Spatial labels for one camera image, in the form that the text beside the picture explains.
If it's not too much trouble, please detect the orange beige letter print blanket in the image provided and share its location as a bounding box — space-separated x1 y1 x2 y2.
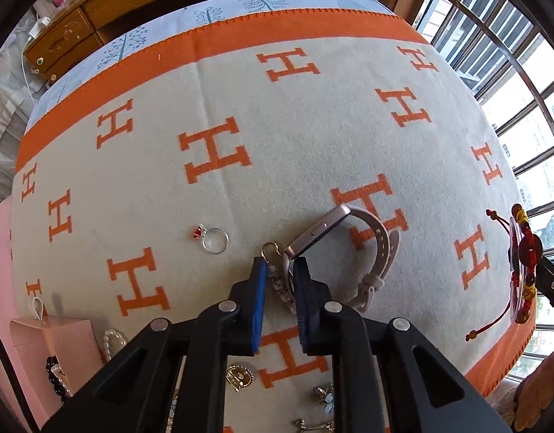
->
8 9 537 433

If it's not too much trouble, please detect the person's right hand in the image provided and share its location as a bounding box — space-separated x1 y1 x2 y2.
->
514 354 554 433

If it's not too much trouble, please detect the silver blue trinket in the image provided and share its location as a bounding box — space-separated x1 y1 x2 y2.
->
166 388 182 433

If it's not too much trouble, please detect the silver ring with red stone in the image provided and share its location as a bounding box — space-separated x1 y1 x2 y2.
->
192 224 229 254

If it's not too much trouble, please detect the pink paper box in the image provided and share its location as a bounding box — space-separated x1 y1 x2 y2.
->
10 297 108 398

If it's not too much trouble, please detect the light blue leaf print sheet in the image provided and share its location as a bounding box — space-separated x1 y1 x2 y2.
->
26 0 397 127

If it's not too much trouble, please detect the pink smartwatch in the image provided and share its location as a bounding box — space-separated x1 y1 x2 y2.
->
282 204 401 311

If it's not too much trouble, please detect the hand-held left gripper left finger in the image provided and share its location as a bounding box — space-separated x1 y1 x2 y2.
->
42 257 269 433

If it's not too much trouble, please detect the black and pearl bead bracelet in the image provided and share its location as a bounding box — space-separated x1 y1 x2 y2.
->
44 355 74 406

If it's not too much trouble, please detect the white pearl bracelet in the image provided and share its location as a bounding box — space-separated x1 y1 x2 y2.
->
102 328 126 362

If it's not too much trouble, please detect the window with dark grille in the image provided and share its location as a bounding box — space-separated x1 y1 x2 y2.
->
412 0 554 380

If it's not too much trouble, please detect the silver hair clip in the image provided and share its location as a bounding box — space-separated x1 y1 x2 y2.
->
292 419 334 433

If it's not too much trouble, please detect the red bead bracelet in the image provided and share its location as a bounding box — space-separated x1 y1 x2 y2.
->
465 203 545 341

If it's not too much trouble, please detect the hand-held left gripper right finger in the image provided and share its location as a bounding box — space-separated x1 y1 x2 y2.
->
291 257 512 433

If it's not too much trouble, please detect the white lace bed cover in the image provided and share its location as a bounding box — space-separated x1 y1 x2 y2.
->
0 22 45 210

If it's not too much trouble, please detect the gold brooch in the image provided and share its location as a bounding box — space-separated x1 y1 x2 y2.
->
226 364 256 392

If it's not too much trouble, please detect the person's right forearm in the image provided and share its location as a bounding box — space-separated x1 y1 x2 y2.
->
487 381 523 425

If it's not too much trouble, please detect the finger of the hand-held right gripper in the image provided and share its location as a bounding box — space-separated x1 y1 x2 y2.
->
534 255 554 319

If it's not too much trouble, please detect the white cable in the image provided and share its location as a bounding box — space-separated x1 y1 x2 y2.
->
21 36 38 100

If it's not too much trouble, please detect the white charger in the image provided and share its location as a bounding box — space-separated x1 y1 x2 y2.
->
29 16 52 39

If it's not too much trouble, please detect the blue flower earring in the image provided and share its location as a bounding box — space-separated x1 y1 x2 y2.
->
313 383 336 413

